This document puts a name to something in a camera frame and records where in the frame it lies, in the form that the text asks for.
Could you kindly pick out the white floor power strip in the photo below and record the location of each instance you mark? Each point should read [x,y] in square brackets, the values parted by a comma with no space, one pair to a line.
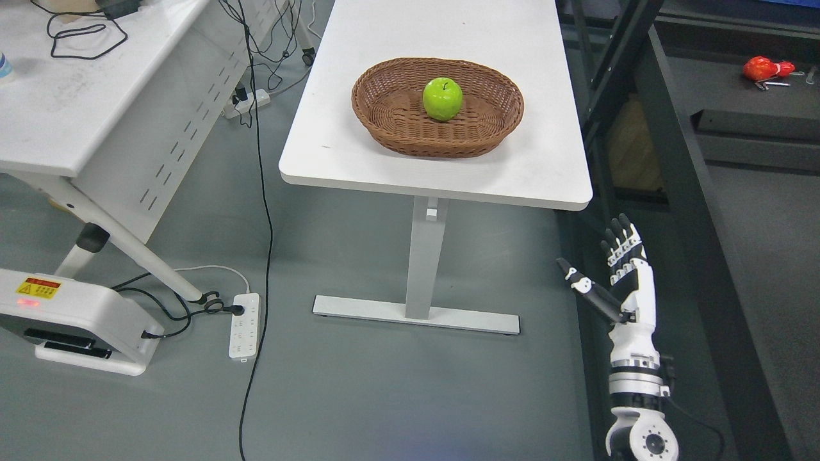
[244,333]

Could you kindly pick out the white folding table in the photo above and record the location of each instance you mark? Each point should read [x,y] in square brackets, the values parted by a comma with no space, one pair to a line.
[110,131]

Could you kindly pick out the paper cup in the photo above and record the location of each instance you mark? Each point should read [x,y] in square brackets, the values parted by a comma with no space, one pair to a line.
[6,70]

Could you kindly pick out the green apple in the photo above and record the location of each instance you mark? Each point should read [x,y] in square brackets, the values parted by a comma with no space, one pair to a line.
[442,99]

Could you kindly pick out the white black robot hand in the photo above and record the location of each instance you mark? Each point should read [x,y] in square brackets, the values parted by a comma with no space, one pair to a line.
[629,304]

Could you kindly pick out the far white power strip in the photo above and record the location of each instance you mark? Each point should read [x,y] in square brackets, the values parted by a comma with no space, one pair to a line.
[236,107]

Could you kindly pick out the white machine with warning label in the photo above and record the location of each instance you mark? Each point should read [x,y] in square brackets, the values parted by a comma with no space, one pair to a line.
[78,323]

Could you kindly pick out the red toy on shelf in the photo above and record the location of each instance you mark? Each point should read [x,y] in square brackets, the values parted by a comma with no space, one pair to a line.
[760,68]

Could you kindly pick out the black metal shelf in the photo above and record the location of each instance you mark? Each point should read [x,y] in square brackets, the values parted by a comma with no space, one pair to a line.
[720,176]

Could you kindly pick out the brown wicker basket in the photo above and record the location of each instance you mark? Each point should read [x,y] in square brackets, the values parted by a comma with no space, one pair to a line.
[388,101]

